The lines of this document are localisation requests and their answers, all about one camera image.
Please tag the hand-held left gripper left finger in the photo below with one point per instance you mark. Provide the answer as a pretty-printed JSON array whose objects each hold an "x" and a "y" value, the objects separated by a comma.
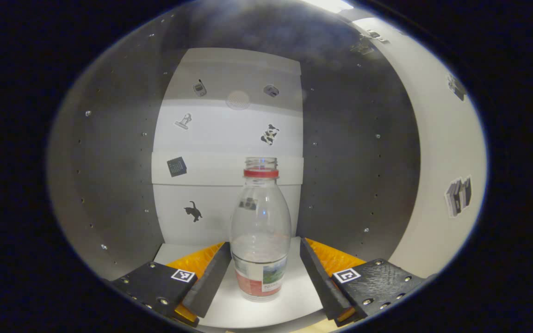
[{"x": 211, "y": 282}]

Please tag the clear plastic bottle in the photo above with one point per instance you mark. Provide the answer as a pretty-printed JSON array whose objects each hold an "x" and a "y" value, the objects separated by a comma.
[{"x": 260, "y": 217}]

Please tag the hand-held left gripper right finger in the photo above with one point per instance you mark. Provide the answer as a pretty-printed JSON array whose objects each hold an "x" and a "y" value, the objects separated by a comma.
[{"x": 322, "y": 286}]

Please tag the metal door hinge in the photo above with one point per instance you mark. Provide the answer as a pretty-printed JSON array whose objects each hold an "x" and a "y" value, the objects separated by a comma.
[{"x": 363, "y": 45}]

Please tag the dark grey cabinet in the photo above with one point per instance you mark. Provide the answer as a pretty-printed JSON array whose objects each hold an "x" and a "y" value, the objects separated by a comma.
[{"x": 109, "y": 162}]

